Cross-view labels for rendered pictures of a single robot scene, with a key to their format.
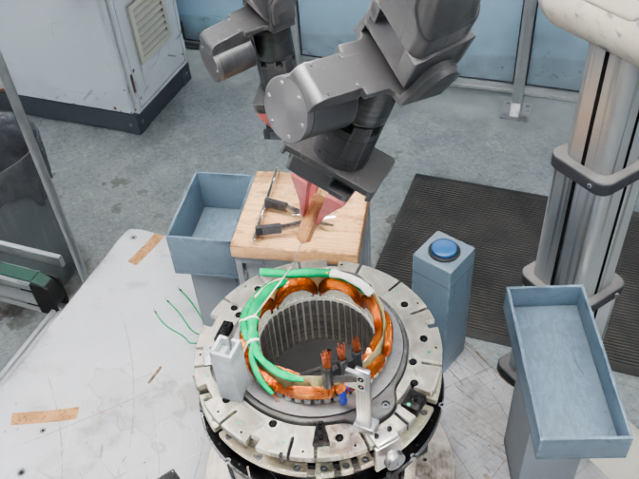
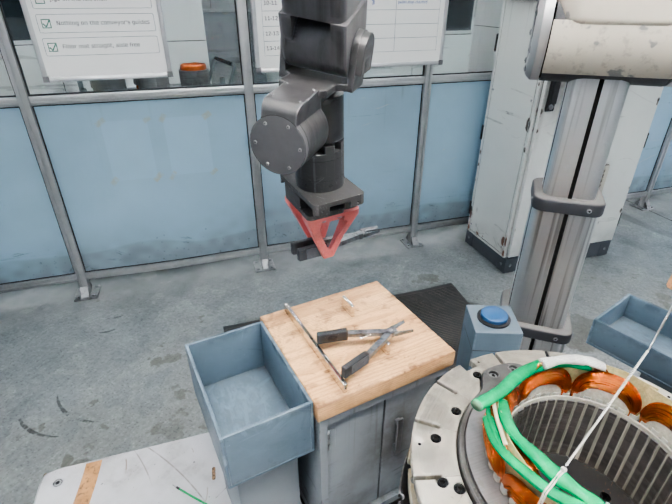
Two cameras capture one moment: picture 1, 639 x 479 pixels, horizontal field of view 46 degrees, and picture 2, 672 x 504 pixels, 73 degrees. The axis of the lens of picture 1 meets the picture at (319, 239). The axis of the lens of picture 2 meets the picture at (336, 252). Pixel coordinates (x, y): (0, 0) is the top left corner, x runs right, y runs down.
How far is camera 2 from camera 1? 0.78 m
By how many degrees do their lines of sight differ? 35
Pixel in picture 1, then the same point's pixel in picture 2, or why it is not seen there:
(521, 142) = (280, 282)
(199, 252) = (267, 439)
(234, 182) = (237, 339)
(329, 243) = (417, 352)
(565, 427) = not seen: outside the picture
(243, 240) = (327, 394)
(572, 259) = (563, 288)
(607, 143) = (599, 168)
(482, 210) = not seen: hidden behind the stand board
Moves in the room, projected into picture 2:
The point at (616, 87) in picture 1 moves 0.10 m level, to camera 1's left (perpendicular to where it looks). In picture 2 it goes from (612, 112) to (581, 123)
